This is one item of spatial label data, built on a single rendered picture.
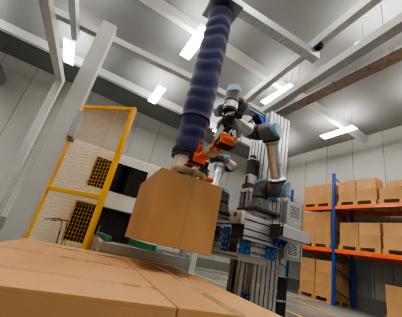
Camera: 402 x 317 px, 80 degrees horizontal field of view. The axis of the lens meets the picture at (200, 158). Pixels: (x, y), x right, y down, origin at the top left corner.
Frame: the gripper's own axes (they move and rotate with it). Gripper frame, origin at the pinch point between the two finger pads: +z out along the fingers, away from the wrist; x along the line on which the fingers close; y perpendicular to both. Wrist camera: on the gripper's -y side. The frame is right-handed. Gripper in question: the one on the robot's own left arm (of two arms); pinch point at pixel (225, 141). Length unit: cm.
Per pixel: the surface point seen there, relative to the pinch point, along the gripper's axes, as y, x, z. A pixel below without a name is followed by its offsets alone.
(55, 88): 372, 191, -171
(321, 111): 417, -532, -483
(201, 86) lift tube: 50, 6, -64
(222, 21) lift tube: 49, 2, -137
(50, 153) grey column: 160, 104, -4
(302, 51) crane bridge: 60, -100, -176
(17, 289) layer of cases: -32, 54, 67
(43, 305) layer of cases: -31, 49, 69
